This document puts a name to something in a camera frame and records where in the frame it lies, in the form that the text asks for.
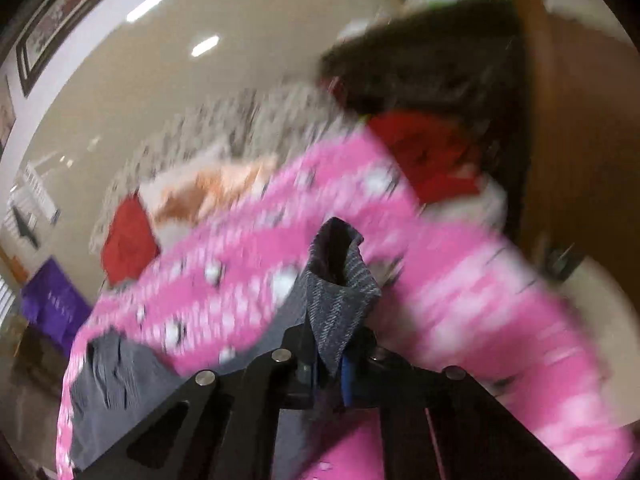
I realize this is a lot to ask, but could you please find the framed wall picture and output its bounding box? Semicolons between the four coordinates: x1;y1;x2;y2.
15;0;156;97

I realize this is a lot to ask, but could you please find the pink printed blanket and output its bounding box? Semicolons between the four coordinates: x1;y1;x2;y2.
56;125;632;480

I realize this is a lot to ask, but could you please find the purple bin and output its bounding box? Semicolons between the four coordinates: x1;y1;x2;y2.
21;257;93;358

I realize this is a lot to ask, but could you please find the grey patterned bed sheet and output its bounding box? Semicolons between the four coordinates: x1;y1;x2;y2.
90;82;361;256

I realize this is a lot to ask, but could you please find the orange white cloth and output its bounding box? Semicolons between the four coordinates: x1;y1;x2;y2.
139;152;281;226

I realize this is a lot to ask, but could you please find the dark fuzzy blanket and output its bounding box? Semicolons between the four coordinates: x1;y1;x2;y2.
320;0;531;241

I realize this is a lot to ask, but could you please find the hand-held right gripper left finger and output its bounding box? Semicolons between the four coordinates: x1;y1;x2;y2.
75;324;321;480

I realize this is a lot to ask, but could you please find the red cloth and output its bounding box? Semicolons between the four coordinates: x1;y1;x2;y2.
101;195;161;286
367;111;483;204

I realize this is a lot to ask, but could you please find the grey knit garment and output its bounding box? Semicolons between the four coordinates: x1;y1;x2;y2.
69;218;382;473

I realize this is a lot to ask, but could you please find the wooden post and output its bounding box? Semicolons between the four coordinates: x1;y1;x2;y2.
507;0;563;181

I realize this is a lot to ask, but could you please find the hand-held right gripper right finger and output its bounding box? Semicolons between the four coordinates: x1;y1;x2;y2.
341;329;581;480

